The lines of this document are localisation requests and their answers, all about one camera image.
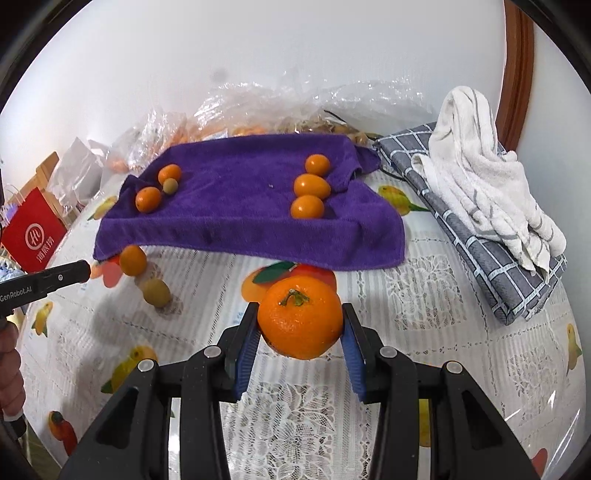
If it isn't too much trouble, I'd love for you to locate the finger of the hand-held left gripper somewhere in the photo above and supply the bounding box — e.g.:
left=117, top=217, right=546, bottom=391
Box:
left=28, top=260, right=92, bottom=301

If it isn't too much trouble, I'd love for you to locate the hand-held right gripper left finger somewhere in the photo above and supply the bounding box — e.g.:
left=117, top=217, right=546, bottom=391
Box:
left=58, top=302, right=262, bottom=480

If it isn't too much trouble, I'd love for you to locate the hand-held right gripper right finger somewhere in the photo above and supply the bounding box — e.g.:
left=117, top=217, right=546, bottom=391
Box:
left=341, top=302, right=541, bottom=480

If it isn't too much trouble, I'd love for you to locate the mandarin with green stem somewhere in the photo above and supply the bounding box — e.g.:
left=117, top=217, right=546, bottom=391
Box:
left=257, top=274, right=345, bottom=361

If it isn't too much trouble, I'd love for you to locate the small round orange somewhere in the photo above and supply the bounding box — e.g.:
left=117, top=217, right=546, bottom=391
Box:
left=119, top=245, right=148, bottom=277
left=135, top=187, right=162, bottom=213

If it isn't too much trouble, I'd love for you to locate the green brown kiwi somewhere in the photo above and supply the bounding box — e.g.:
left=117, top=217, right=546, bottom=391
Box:
left=140, top=278, right=172, bottom=308

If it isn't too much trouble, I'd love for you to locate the purple towel lined tray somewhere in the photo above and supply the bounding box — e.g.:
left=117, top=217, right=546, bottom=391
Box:
left=92, top=133, right=407, bottom=271

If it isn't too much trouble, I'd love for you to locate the person's left hand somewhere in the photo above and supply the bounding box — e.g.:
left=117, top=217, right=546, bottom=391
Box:
left=0, top=323, right=27, bottom=416

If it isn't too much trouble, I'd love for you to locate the red paper bag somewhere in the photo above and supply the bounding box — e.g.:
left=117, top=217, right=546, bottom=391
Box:
left=0, top=185, right=68, bottom=273

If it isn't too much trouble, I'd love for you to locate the fruit print tablecloth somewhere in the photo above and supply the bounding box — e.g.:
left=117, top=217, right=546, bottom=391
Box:
left=18, top=157, right=585, bottom=480

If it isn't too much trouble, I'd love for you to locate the white plastic bag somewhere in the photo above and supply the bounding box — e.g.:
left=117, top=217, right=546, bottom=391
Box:
left=46, top=136, right=105, bottom=217

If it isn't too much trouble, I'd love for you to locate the clear plastic bag of oranges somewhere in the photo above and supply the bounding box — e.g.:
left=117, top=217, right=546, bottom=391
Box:
left=106, top=111, right=190, bottom=174
left=189, top=69, right=324, bottom=139

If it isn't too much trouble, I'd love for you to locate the grey checked cloth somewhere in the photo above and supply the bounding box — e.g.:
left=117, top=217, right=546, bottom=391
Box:
left=373, top=122, right=568, bottom=326

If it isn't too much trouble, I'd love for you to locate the white striped towel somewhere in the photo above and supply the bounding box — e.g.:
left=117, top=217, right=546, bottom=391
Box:
left=411, top=85, right=567, bottom=276

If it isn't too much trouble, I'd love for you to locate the clear plastic bag of longans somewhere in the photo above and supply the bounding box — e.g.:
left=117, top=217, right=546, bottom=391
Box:
left=295, top=80, right=437, bottom=145

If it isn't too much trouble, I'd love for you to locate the wooden bed frame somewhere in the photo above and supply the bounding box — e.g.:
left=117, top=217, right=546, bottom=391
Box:
left=30, top=151, right=61, bottom=190

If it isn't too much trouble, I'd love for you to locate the brown wooden door frame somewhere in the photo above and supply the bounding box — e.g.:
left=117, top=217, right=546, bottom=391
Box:
left=499, top=0, right=536, bottom=153

